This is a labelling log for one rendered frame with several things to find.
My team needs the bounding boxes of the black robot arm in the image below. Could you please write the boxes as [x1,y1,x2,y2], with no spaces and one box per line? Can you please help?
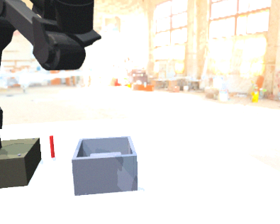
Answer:
[0,0,101,71]

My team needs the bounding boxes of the red peg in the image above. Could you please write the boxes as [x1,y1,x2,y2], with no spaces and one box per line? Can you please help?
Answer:
[49,135,55,158]

